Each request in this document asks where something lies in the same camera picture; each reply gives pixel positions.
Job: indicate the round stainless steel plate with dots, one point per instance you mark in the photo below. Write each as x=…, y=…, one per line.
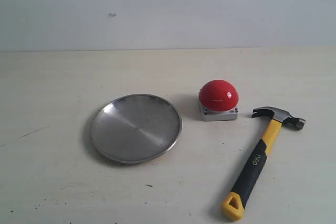
x=136, y=128

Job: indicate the red dome button grey base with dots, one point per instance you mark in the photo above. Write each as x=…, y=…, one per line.
x=218, y=100

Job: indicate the yellow black claw hammer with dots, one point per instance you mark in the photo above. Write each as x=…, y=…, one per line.
x=234, y=204

